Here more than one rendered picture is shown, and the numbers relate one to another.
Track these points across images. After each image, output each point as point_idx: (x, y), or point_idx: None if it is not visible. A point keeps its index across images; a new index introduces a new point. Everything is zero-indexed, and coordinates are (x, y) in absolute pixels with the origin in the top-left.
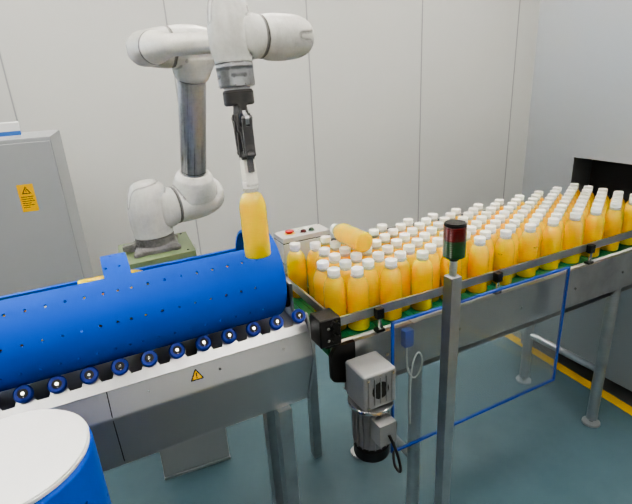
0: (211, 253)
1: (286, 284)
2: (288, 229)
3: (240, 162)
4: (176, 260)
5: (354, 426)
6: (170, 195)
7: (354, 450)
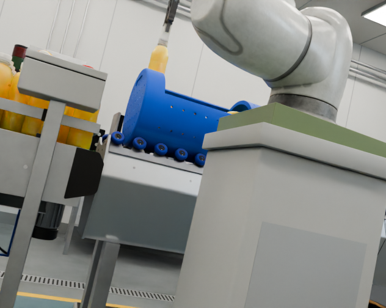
0: (186, 100)
1: (126, 109)
2: (87, 65)
3: (171, 28)
4: (216, 109)
5: (63, 211)
6: None
7: (56, 236)
